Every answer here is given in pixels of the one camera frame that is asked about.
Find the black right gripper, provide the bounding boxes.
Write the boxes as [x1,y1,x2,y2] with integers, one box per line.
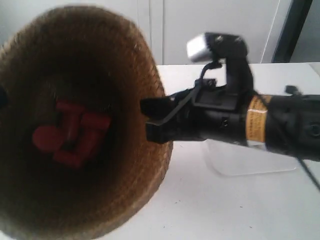
[140,57,254,144]

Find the brown woven wicker basket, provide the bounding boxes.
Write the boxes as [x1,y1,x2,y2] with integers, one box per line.
[0,5,173,240]

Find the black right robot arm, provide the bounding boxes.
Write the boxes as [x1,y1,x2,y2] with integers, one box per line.
[140,58,320,162]

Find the red plastic blocks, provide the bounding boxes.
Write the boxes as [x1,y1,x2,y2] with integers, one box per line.
[32,125,65,153]

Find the red square block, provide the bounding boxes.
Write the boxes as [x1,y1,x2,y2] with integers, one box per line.
[53,112,112,169]

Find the white rectangular plastic tray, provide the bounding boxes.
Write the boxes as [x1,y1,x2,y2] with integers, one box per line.
[203,140,300,178]

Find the black camera cable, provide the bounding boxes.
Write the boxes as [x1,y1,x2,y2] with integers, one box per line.
[159,61,223,126]

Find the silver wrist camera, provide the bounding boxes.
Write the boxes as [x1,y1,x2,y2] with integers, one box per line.
[186,32,248,63]

